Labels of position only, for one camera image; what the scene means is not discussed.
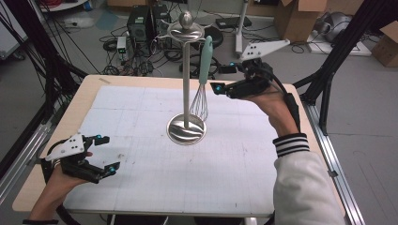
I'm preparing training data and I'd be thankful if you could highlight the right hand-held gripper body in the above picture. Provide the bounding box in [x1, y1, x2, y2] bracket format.
[225, 38, 292, 99]

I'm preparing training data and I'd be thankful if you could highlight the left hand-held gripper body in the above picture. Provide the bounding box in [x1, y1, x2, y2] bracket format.
[45, 133, 103, 185]

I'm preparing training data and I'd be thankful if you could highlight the whisk with mint green handle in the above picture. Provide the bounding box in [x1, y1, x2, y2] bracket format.
[189, 35, 215, 123]

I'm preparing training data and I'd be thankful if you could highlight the steel utensil stand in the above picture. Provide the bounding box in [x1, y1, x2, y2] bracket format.
[155, 10, 217, 146]

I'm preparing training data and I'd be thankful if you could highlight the person's right hand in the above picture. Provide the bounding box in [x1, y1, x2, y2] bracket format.
[245, 83, 299, 139]

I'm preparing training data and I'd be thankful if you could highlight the person's left hand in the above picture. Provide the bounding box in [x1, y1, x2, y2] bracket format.
[29, 165, 88, 221]

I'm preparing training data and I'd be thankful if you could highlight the black round stool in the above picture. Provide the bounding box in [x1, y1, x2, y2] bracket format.
[179, 26, 225, 81]

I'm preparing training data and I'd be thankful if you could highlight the white stand leg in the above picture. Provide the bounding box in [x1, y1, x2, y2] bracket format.
[234, 0, 249, 59]

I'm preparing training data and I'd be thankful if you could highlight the flat black device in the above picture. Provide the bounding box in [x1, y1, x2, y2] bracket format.
[215, 16, 253, 31]

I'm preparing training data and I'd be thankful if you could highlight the open tall cardboard box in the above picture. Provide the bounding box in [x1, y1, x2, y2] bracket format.
[273, 0, 329, 45]

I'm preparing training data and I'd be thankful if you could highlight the white grid mat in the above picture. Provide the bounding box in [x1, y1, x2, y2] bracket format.
[60, 85, 297, 218]

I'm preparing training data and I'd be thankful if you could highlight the narrow black computer tower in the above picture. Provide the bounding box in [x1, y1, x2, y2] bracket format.
[152, 4, 172, 49]

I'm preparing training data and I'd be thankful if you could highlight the grey round appliance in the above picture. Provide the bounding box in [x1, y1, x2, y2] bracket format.
[314, 11, 354, 43]

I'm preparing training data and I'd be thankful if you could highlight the large black computer tower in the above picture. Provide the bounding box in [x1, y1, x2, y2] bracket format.
[126, 6, 155, 58]

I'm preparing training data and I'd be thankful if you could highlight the small grey power box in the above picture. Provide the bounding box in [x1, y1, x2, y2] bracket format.
[116, 36, 128, 54]

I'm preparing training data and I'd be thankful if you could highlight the white flat board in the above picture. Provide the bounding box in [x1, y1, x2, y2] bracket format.
[305, 30, 374, 57]

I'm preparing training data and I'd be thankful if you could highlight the small cardboard box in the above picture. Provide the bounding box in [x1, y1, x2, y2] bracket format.
[370, 21, 398, 68]

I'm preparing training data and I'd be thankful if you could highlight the white round table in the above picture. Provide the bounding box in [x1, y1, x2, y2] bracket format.
[38, 0, 91, 13]

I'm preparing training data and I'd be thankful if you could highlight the aluminium rail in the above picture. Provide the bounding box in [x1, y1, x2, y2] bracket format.
[0, 122, 54, 205]
[301, 101, 366, 225]

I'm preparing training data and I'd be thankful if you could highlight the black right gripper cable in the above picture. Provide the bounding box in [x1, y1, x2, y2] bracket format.
[266, 69, 302, 133]

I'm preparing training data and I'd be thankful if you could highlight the black angled frame post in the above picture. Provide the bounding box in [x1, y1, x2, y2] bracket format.
[293, 0, 398, 136]

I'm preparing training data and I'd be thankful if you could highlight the black frame post with cables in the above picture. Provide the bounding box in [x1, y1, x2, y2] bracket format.
[2, 0, 89, 123]

